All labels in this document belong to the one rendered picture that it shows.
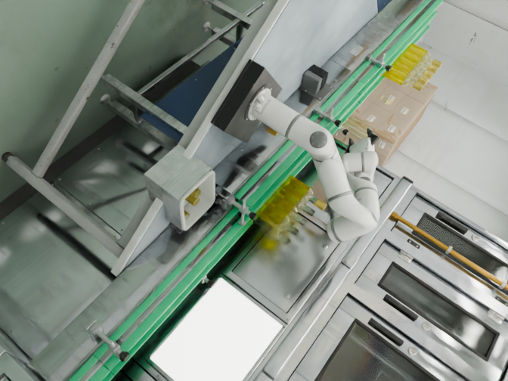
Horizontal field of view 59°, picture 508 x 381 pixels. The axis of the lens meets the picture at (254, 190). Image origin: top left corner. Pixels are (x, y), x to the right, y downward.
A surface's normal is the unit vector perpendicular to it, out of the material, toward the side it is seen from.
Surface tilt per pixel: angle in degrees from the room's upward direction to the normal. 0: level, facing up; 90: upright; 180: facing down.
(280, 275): 90
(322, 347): 90
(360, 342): 90
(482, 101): 90
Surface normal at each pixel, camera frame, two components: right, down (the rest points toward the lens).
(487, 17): -0.61, 0.64
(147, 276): 0.07, -0.54
